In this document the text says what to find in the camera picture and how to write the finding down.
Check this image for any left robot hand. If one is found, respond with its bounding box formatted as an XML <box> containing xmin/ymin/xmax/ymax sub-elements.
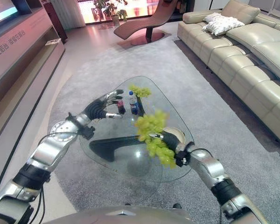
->
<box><xmin>84</xmin><ymin>89</ymin><xmax>124</xmax><ymax>120</ymax></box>

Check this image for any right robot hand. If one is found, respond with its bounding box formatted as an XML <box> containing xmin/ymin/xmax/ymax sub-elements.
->
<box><xmin>149</xmin><ymin>131</ymin><xmax>185</xmax><ymax>154</ymax></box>

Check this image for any large green grape bunch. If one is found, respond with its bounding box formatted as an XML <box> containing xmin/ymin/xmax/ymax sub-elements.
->
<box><xmin>134</xmin><ymin>109</ymin><xmax>177</xmax><ymax>169</ymax></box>

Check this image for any beige plate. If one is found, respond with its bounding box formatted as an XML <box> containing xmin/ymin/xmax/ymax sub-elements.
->
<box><xmin>162</xmin><ymin>126</ymin><xmax>186</xmax><ymax>143</ymax></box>

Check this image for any dark cola bottle red cap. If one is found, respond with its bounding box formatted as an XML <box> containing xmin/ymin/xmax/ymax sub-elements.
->
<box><xmin>117</xmin><ymin>99</ymin><xmax>126</xmax><ymax>115</ymax></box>

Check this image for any grey carpet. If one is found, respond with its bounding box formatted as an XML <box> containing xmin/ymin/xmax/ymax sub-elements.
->
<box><xmin>47</xmin><ymin>35</ymin><xmax>280</xmax><ymax>217</ymax></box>

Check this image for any glass coffee table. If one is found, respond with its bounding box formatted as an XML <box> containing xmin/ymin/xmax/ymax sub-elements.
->
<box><xmin>79</xmin><ymin>76</ymin><xmax>195</xmax><ymax>183</ymax></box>

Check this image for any blue label bottle white cap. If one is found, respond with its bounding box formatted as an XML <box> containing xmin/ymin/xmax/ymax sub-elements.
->
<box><xmin>128</xmin><ymin>91</ymin><xmax>139</xmax><ymax>116</ymax></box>

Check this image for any small green grape bunch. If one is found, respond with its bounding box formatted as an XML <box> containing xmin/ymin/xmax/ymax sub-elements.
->
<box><xmin>128</xmin><ymin>84</ymin><xmax>152</xmax><ymax>98</ymax></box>

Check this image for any silver robot torso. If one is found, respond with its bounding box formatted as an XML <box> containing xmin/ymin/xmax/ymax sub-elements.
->
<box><xmin>43</xmin><ymin>205</ymin><xmax>194</xmax><ymax>224</ymax></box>

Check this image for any wooden tv cabinet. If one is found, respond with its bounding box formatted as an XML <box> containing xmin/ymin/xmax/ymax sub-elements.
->
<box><xmin>0</xmin><ymin>0</ymin><xmax>66</xmax><ymax>151</ymax></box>

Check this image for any brown lounge chair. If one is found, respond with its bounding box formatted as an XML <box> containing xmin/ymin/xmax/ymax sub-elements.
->
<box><xmin>113</xmin><ymin>0</ymin><xmax>174</xmax><ymax>46</ymax></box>

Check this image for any potted green plant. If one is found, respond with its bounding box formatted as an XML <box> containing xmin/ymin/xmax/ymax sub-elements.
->
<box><xmin>93</xmin><ymin>0</ymin><xmax>128</xmax><ymax>26</ymax></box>

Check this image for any beige leather sofa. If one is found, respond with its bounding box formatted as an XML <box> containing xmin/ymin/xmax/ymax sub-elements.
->
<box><xmin>176</xmin><ymin>0</ymin><xmax>280</xmax><ymax>145</ymax></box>

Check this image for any white patterned cushion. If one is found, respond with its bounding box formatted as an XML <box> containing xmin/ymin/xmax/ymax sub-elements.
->
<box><xmin>202</xmin><ymin>13</ymin><xmax>245</xmax><ymax>36</ymax></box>

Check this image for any television screen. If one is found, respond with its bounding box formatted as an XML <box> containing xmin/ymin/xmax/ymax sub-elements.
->
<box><xmin>0</xmin><ymin>0</ymin><xmax>19</xmax><ymax>26</ymax></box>

